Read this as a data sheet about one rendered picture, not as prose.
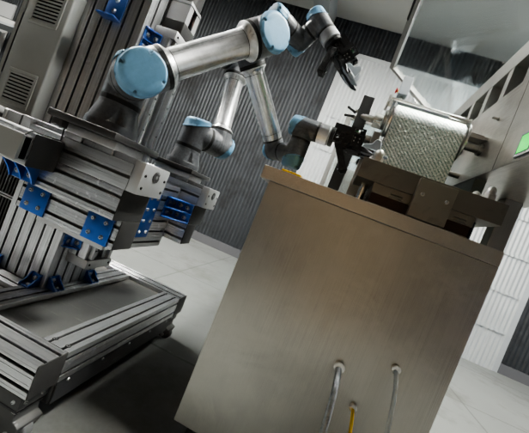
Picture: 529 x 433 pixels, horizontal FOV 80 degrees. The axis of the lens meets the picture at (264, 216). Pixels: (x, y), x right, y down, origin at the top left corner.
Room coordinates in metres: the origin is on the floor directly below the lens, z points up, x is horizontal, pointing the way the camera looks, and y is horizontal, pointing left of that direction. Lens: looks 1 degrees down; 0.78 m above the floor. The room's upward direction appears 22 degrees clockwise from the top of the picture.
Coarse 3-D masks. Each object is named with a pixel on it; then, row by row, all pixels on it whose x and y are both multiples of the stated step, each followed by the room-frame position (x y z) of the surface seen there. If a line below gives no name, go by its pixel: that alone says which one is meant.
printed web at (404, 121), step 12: (408, 108) 1.12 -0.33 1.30; (396, 120) 1.10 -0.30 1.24; (408, 120) 1.10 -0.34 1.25; (420, 120) 1.09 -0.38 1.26; (432, 120) 1.08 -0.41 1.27; (444, 120) 1.09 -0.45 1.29; (408, 132) 1.09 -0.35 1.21; (420, 132) 1.08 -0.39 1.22; (432, 132) 1.08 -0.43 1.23; (444, 132) 1.07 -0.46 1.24; (456, 132) 1.06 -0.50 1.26; (456, 144) 1.06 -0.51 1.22
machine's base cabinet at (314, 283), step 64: (256, 256) 0.90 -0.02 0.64; (320, 256) 0.86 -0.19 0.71; (384, 256) 0.83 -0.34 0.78; (448, 256) 0.80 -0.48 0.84; (256, 320) 0.88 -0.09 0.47; (320, 320) 0.85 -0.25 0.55; (384, 320) 0.82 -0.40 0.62; (448, 320) 0.79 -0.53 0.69; (192, 384) 0.91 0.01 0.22; (256, 384) 0.87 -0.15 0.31; (320, 384) 0.84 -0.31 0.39; (384, 384) 0.81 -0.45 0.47; (448, 384) 0.78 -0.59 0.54
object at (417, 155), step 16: (384, 144) 1.10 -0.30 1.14; (400, 144) 1.09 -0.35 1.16; (416, 144) 1.08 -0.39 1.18; (432, 144) 1.07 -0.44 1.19; (384, 160) 1.10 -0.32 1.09; (400, 160) 1.09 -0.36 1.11; (416, 160) 1.08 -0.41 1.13; (432, 160) 1.07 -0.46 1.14; (448, 160) 1.06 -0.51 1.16; (432, 176) 1.07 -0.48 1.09
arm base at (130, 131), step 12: (108, 96) 0.88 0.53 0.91; (96, 108) 0.88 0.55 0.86; (108, 108) 0.88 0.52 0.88; (120, 108) 0.89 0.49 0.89; (132, 108) 0.92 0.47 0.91; (96, 120) 0.87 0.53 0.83; (108, 120) 0.87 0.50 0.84; (120, 120) 0.89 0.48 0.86; (132, 120) 0.92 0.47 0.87; (120, 132) 0.89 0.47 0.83; (132, 132) 0.93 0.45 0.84
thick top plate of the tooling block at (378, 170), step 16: (368, 160) 0.92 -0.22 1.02; (368, 176) 0.92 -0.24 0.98; (384, 176) 0.91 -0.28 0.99; (400, 176) 0.90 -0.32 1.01; (416, 176) 0.89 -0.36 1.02; (464, 192) 0.86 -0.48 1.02; (464, 208) 0.86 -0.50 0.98; (480, 208) 0.85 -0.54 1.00; (496, 208) 0.85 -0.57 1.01; (480, 224) 0.92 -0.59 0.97; (496, 224) 0.84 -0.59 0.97
